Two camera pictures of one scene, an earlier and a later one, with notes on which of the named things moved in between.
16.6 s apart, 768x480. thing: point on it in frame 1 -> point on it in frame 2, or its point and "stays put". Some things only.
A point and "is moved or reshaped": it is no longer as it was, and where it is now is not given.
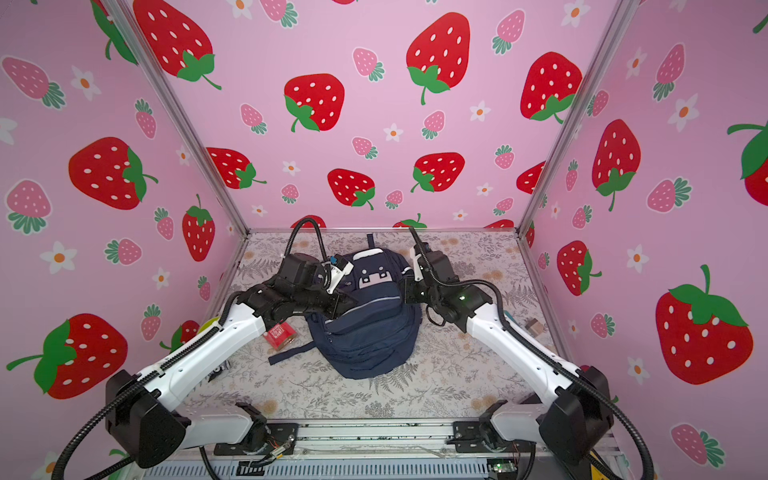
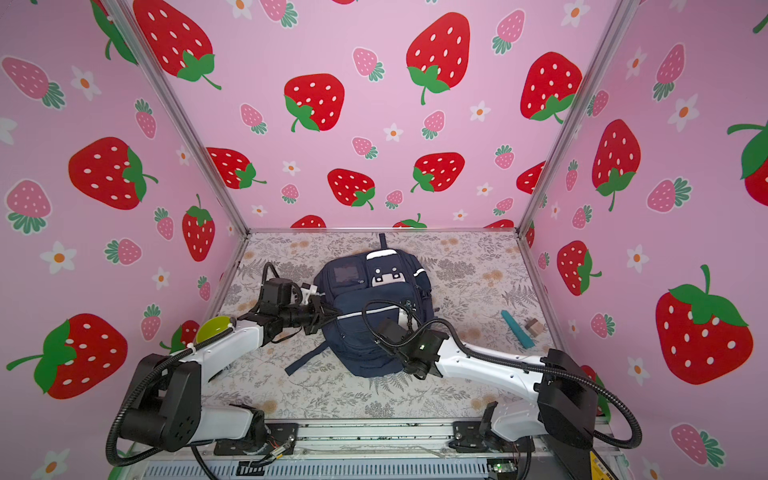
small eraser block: [534, 327] stays put
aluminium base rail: [374, 448] stays put
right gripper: [408, 289] -> [420, 334]
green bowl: [208, 323] stays put
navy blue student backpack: [379, 334] is moved or reshaped
